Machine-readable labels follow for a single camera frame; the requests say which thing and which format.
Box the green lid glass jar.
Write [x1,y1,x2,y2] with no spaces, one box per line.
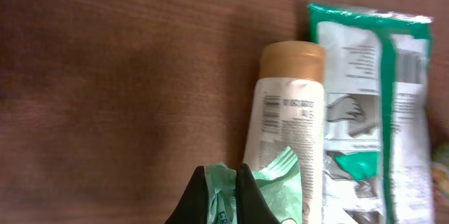
[431,143,448,206]

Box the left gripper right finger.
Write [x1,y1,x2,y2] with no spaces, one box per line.
[236,164,280,224]

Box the white tube gold cap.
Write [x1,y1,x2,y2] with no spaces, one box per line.
[243,41,325,224]

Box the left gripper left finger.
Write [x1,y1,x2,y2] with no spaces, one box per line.
[165,166,208,224]

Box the green 3M glove package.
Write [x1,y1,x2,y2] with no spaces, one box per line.
[308,3,435,224]

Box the light green wipes packet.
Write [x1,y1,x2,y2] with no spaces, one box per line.
[205,147,302,224]

